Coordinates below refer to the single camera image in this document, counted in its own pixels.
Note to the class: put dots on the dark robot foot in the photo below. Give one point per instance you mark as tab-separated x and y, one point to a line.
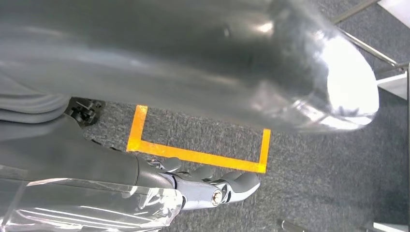
85	110

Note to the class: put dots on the yellow floor tape square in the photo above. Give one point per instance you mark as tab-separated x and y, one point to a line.
192	156

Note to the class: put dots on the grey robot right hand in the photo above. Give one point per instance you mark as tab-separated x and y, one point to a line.
160	48

